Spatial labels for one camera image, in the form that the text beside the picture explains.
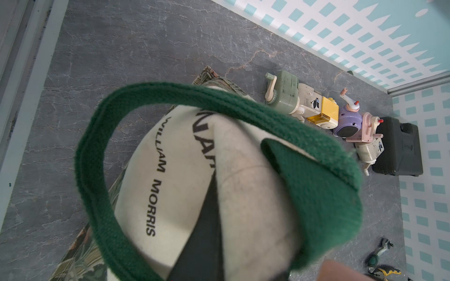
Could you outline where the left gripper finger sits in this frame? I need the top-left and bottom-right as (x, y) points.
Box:
(167, 174), (225, 281)

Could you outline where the purple pencil sharpener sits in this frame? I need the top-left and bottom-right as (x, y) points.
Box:
(332, 88), (362, 138)

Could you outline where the cream canvas tote bag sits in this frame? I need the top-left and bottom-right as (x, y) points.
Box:
(51, 67), (363, 281)

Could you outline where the black plastic tool case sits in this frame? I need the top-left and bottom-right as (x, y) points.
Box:
(372, 117), (423, 177)

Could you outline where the beige pencil sharpener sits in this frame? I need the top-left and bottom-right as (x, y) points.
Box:
(290, 83), (322, 122)

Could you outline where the yellow pencil sharpener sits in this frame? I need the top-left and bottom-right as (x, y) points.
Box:
(307, 97), (339, 129)

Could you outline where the pink pencil sharpener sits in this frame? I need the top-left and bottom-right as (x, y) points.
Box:
(346, 112), (384, 144)

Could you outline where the green pencil sharpener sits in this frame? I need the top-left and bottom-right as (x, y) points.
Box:
(265, 70), (299, 114)

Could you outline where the cream crank pencil sharpener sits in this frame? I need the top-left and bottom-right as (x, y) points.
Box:
(355, 138), (384, 176)

